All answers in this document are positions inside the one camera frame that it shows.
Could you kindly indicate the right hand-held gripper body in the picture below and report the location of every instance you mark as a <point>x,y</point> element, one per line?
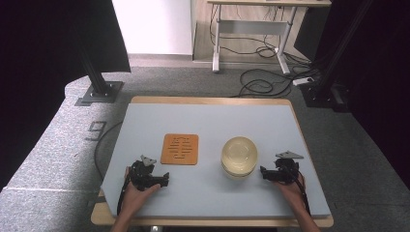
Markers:
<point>286,169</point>

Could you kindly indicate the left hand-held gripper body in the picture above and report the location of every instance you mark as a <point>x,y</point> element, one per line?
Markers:
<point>139,175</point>

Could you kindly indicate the translucent cream bowl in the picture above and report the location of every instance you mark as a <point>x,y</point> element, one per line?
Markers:
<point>238,175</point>
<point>239,154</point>

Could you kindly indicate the person's right hand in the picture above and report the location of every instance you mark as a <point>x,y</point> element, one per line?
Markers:
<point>291,191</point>

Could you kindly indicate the person's left hand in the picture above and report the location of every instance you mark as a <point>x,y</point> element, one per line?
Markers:
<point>135,199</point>

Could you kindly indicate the square wooden slotted trivet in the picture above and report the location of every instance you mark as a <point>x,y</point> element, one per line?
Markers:
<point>179,149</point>

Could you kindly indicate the wooden table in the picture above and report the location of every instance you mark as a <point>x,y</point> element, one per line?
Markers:
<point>206,222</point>

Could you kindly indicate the pale blue foam mat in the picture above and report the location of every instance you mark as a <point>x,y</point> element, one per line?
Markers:
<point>206,122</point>

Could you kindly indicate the white power strip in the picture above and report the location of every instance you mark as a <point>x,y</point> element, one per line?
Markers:
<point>303,81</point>

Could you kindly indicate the black metal stand with base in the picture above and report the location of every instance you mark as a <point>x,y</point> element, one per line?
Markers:
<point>96,83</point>
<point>328,74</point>

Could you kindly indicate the black curtain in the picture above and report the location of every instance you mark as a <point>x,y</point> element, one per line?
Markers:
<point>48,48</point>
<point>380,80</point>

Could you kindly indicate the white metal frame desk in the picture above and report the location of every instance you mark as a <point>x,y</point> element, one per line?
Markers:
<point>254,27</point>

